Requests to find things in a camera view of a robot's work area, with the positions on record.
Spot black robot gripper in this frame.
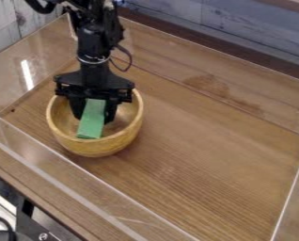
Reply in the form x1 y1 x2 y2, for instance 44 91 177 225
54 62 135 123

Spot green rectangular block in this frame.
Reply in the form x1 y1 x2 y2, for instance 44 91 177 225
77 99 106 139

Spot light wooden bowl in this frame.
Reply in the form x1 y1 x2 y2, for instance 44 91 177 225
46 89 145 157

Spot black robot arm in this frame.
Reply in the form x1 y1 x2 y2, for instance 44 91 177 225
24 0 135 123

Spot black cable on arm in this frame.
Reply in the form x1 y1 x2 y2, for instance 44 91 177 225
109 44 135 73

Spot clear acrylic enclosure walls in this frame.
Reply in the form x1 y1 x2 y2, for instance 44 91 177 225
0 19 299 241

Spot black table leg bracket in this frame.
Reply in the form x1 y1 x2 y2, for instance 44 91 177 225
15 200 62 241

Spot black cable lower left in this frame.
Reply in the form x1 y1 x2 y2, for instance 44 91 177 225
0 216 18 241

